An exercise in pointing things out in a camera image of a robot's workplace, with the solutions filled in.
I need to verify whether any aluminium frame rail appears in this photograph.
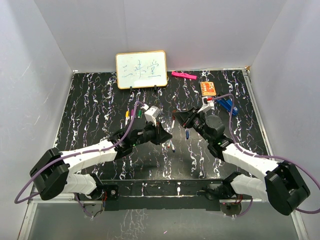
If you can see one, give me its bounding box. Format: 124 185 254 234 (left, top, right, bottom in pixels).
219 181 300 204

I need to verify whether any black base bar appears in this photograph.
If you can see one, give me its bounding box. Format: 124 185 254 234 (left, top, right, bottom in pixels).
101 179 253 213

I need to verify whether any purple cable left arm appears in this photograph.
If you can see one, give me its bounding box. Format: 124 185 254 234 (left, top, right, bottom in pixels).
14 101 148 218

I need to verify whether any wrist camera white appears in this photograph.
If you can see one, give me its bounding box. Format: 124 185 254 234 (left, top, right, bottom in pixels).
144 106 161 126
198 96 214 113

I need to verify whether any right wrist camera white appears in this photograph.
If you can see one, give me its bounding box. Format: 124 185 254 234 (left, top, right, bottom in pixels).
198 96 214 113

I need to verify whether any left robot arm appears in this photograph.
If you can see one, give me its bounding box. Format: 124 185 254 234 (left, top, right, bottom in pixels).
29 122 173 201

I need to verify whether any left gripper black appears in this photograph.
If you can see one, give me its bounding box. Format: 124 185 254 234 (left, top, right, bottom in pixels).
131 119 172 147

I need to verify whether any whiteboard with yellow frame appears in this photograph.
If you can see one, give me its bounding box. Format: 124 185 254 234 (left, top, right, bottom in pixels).
115 50 168 90

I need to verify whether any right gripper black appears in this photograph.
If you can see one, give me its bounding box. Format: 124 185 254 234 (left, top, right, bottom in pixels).
174 106 213 143

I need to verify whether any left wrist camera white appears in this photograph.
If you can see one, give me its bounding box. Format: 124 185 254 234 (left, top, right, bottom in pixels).
144 106 161 126

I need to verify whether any small spiral notebook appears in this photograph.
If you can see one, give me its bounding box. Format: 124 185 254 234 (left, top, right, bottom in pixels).
200 81 217 97

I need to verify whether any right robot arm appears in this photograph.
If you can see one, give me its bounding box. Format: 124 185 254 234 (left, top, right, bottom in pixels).
173 107 311 216

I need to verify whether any white pen blue end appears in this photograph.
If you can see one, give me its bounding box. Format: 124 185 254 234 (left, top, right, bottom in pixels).
170 142 176 153

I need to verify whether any white pen red end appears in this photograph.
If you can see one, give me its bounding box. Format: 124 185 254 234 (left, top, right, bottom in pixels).
170 119 175 135

